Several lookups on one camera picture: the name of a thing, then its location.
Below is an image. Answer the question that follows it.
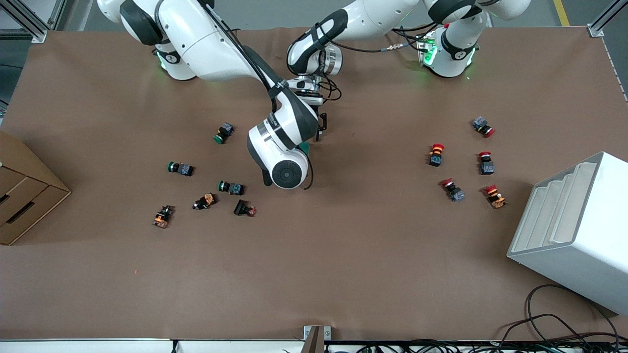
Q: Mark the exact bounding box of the red mushroom button orange block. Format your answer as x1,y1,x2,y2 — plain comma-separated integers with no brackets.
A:
484,184,507,209

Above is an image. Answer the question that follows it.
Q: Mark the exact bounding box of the brown cardboard drawer box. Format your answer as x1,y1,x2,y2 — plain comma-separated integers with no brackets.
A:
0,131,72,246

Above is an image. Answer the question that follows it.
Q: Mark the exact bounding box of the white tiered storage rack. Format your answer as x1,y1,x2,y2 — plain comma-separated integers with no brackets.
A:
507,151,628,316

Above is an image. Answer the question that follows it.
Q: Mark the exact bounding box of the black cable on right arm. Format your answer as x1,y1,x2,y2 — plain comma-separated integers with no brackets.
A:
196,0,290,116

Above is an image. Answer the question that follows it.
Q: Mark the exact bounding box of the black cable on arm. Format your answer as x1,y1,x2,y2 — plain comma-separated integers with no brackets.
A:
321,25,442,54
196,0,290,116

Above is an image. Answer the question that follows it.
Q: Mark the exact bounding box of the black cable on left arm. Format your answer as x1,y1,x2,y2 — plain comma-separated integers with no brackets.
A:
321,25,442,54

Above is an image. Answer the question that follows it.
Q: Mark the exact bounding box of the metal table edge bracket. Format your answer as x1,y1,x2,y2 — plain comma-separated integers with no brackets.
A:
303,325,332,353

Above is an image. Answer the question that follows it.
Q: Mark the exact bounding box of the black cable bundle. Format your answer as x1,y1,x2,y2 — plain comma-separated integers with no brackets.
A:
356,341,496,353

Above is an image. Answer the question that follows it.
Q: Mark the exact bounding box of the black looped floor cable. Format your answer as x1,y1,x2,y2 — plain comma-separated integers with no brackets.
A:
491,284,621,353

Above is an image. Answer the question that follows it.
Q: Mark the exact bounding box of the aluminium frame post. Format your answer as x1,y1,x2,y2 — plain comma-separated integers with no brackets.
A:
0,0,48,43
587,0,628,38

